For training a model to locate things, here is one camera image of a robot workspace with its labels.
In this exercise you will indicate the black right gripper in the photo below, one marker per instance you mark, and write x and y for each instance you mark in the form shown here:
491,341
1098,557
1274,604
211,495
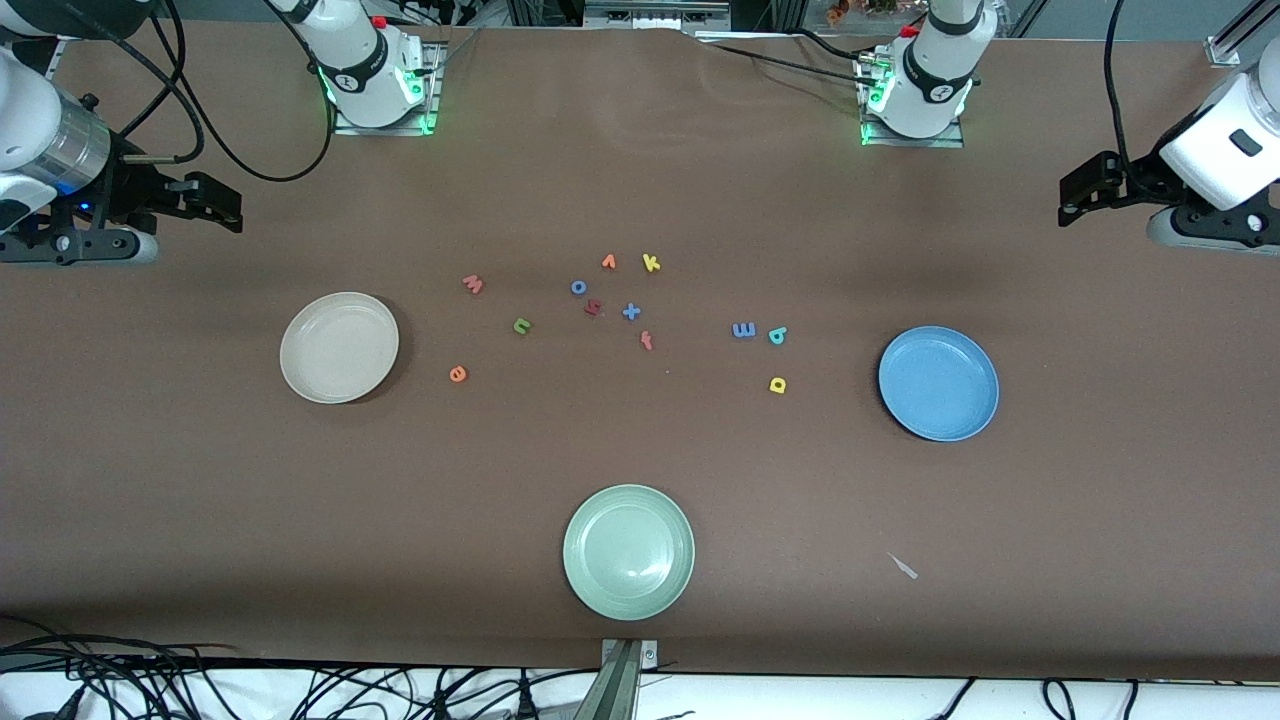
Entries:
133,189

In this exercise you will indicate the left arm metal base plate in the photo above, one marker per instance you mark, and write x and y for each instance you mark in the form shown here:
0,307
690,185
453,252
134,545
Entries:
955,140

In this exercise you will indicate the teal foam letter b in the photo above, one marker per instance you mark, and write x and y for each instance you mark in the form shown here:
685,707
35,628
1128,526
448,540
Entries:
777,336

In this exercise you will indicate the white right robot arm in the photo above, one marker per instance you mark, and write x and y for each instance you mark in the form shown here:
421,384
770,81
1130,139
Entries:
360,60

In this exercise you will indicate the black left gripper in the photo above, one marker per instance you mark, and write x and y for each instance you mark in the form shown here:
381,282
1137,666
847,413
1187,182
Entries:
1137,181

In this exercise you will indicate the metal table edge bracket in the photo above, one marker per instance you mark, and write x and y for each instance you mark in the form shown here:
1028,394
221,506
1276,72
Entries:
625,680

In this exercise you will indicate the aluminium profile rail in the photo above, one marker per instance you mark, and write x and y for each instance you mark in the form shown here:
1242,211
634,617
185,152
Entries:
1235,45

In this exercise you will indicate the beige brown plate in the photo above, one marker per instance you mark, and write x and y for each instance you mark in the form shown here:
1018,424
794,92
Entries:
338,348

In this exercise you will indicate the green plate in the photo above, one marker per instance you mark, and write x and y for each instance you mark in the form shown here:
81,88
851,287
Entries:
628,552

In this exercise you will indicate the brown table cover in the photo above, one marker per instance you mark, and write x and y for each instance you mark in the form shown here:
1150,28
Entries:
640,180

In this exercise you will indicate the pink foam letter w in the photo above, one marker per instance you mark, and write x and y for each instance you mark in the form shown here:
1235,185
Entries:
473,285

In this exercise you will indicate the blue foam letter m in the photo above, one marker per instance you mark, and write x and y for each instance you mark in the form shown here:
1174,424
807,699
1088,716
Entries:
744,330

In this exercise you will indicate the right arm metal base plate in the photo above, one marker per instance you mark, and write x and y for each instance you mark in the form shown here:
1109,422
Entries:
425,110

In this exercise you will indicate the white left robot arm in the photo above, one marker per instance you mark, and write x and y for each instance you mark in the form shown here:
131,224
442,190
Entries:
935,60

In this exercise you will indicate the grey metal frame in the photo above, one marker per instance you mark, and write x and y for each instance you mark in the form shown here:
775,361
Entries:
655,12

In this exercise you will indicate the orange background object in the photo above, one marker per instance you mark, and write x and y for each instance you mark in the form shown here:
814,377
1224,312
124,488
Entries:
838,10

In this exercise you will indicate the small white paper scrap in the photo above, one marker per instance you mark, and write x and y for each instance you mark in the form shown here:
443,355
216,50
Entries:
903,566

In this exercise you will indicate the blue plate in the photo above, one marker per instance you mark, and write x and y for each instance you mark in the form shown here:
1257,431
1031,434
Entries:
938,384

